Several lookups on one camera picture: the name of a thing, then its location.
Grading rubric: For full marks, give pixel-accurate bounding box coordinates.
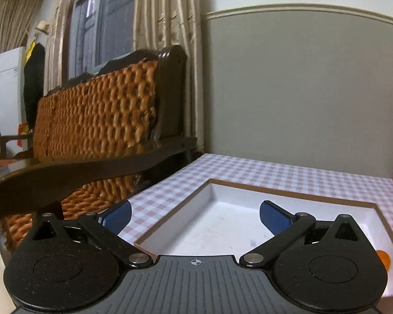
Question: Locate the far beige curtain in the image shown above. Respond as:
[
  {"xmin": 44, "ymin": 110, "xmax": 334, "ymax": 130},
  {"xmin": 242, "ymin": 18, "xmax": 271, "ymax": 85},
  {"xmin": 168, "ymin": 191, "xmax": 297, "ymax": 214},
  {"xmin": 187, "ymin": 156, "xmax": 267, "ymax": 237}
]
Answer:
[{"xmin": 0, "ymin": 0, "xmax": 43, "ymax": 54}]

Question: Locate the small orange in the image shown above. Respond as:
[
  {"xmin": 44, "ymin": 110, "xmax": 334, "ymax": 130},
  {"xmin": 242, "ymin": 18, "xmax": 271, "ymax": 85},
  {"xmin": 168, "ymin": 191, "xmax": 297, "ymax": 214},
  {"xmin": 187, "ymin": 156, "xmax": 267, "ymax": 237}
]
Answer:
[{"xmin": 377, "ymin": 250, "xmax": 391, "ymax": 271}]

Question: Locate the beige striped curtain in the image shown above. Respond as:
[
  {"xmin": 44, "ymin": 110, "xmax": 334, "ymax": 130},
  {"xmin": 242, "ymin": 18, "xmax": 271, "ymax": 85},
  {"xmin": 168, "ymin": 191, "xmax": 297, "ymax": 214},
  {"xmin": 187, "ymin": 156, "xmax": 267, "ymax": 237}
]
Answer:
[{"xmin": 132, "ymin": 0, "xmax": 206, "ymax": 151}]

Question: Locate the wooden wicker sofa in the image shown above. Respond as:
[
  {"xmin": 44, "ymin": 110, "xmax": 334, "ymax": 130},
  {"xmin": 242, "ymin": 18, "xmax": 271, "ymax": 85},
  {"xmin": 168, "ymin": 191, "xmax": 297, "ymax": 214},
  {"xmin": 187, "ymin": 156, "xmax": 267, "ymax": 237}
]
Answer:
[{"xmin": 0, "ymin": 46, "xmax": 196, "ymax": 252}]

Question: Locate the yellow hanging garment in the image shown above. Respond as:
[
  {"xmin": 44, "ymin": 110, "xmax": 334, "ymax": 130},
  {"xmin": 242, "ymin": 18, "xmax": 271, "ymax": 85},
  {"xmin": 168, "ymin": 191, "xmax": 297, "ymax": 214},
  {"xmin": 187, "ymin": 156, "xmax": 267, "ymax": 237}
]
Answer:
[{"xmin": 25, "ymin": 40, "xmax": 36, "ymax": 63}]

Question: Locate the white refrigerator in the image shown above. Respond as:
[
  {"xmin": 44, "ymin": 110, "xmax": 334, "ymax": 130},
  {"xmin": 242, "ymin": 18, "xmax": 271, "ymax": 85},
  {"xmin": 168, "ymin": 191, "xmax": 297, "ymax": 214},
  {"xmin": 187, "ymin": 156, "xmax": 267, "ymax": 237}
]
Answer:
[{"xmin": 0, "ymin": 47, "xmax": 25, "ymax": 135}]

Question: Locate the brown white cardboard box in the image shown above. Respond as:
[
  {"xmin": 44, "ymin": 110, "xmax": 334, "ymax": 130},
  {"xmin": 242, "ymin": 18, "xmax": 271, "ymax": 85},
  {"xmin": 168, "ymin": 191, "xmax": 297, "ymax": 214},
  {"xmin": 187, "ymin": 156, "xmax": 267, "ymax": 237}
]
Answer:
[{"xmin": 134, "ymin": 179, "xmax": 393, "ymax": 305}]

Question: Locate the pink checkered tablecloth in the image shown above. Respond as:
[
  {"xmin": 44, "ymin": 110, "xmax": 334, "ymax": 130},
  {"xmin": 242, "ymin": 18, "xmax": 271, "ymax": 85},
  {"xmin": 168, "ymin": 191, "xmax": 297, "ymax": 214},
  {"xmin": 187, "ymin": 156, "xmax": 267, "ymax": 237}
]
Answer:
[{"xmin": 117, "ymin": 152, "xmax": 393, "ymax": 314}]

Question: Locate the black hanging coat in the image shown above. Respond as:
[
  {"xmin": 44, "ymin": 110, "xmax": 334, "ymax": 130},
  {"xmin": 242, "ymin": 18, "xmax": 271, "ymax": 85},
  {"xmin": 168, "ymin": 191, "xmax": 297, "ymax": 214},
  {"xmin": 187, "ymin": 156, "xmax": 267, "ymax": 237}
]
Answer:
[{"xmin": 23, "ymin": 43, "xmax": 45, "ymax": 129}]

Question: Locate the window with dark frame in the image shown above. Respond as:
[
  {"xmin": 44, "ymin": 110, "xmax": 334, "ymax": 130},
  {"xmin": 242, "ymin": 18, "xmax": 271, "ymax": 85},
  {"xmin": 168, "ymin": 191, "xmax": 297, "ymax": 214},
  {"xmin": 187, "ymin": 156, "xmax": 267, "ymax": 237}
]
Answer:
[{"xmin": 67, "ymin": 0, "xmax": 135, "ymax": 78}]

